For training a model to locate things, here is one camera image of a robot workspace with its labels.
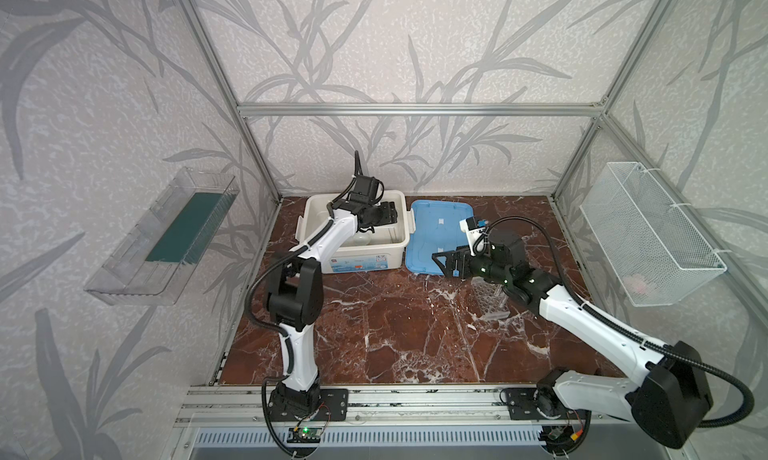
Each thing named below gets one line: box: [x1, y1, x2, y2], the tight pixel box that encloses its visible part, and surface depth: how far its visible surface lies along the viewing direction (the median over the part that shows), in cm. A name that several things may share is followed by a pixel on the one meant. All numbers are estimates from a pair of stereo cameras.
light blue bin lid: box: [406, 199, 474, 276], surface depth 114 cm
